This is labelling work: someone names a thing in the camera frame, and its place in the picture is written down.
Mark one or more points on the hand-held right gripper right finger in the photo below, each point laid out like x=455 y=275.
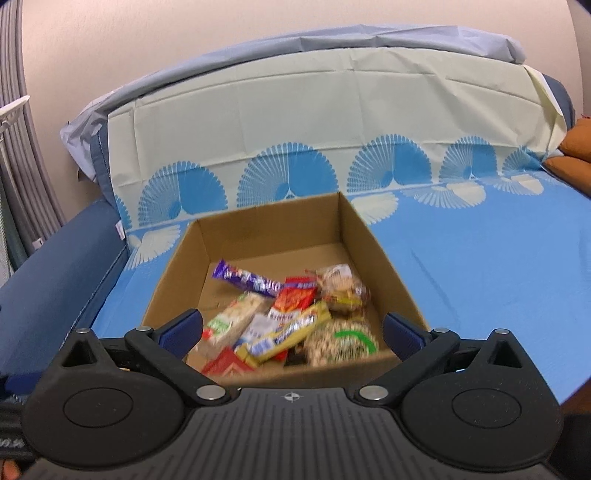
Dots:
x=401 y=334

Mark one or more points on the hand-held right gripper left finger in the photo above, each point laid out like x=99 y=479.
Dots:
x=180 y=327

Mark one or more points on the white and green snack packet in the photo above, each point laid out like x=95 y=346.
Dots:
x=231 y=321

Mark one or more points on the red-topped nut packet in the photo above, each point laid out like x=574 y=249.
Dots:
x=341 y=344

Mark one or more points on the red snack box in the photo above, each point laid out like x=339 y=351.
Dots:
x=228 y=364

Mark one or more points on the clear bag of crackers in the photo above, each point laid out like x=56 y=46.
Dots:
x=344 y=288

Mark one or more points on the purple snack bar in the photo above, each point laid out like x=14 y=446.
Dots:
x=247 y=279

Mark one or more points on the white and blue snack packet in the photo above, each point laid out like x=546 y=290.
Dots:
x=265 y=325

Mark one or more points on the yellow snack packet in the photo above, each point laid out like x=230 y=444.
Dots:
x=291 y=332

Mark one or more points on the small red snack packet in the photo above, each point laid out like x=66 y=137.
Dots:
x=295 y=297

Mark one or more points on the brown cardboard box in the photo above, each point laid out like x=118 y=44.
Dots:
x=277 y=230

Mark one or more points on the blue fan-print sheet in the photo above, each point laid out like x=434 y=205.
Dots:
x=485 y=258

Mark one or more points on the dark blue sofa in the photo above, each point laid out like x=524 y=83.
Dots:
x=55 y=267

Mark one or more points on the orange cushion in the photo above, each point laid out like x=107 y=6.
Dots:
x=570 y=173
x=577 y=141

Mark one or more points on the grey curtain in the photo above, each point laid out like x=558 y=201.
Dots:
x=23 y=138

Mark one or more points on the pale grey-blue cloth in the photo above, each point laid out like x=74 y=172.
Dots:
x=277 y=50

